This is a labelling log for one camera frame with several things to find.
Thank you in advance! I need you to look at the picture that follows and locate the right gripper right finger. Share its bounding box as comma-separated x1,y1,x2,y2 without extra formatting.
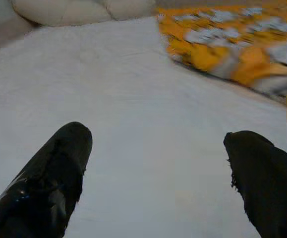
223,130,287,238

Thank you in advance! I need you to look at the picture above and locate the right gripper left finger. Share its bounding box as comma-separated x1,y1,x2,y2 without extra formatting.
0,121,93,238

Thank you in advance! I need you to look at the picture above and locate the white quilted bed sheet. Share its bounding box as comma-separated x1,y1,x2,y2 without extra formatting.
0,16,287,238

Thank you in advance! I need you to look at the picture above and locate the orange patterned blanket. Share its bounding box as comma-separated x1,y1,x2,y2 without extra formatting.
157,6,287,112

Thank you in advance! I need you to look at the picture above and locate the cream pillow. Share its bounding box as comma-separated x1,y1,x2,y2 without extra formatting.
11,0,158,27

